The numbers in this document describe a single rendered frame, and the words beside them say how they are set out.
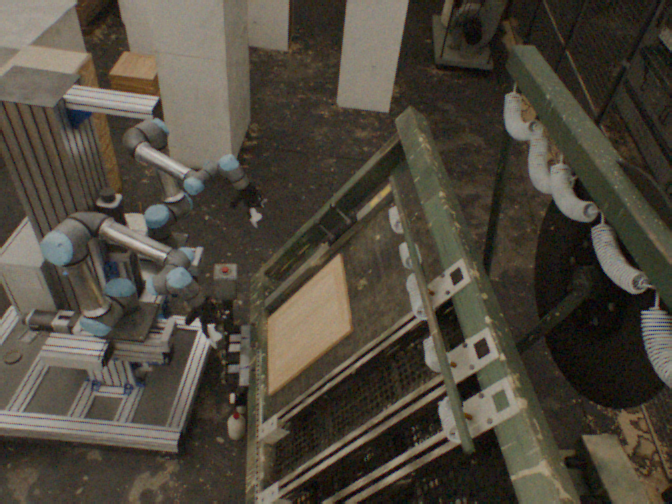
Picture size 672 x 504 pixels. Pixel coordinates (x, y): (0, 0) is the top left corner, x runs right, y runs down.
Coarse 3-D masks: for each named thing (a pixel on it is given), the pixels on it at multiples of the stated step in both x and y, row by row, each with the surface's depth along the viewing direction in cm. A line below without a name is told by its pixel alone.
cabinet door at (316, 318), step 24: (336, 264) 255; (312, 288) 263; (336, 288) 246; (288, 312) 271; (312, 312) 254; (336, 312) 239; (288, 336) 262; (312, 336) 246; (336, 336) 231; (288, 360) 253; (312, 360) 239
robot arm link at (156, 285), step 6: (162, 270) 210; (168, 270) 210; (156, 276) 208; (162, 276) 207; (150, 282) 207; (156, 282) 206; (162, 282) 204; (150, 288) 207; (156, 288) 206; (162, 288) 205; (156, 294) 208; (162, 294) 207; (168, 294) 207
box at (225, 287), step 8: (216, 264) 303; (224, 264) 304; (232, 264) 304; (216, 272) 299; (232, 272) 300; (216, 280) 296; (224, 280) 297; (232, 280) 297; (216, 288) 300; (224, 288) 301; (232, 288) 302; (216, 296) 305; (224, 296) 305; (232, 296) 306
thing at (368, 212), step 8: (392, 192) 242; (384, 200) 245; (368, 208) 249; (376, 208) 247; (360, 216) 252; (368, 216) 250; (360, 224) 253; (352, 232) 256; (344, 240) 259; (320, 248) 268; (328, 248) 262; (336, 248) 263; (312, 256) 271; (320, 256) 265; (328, 256) 266; (304, 264) 274; (312, 264) 269; (320, 264) 269; (296, 272) 277; (304, 272) 272; (288, 280) 280; (296, 280) 275; (280, 288) 283; (288, 288) 279; (272, 296) 286; (280, 296) 283; (272, 304) 286
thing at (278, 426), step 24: (456, 264) 180; (408, 288) 177; (432, 288) 184; (456, 288) 176; (384, 336) 199; (408, 336) 193; (360, 360) 204; (384, 360) 202; (336, 384) 210; (288, 408) 227; (312, 408) 221; (264, 432) 233; (288, 432) 232
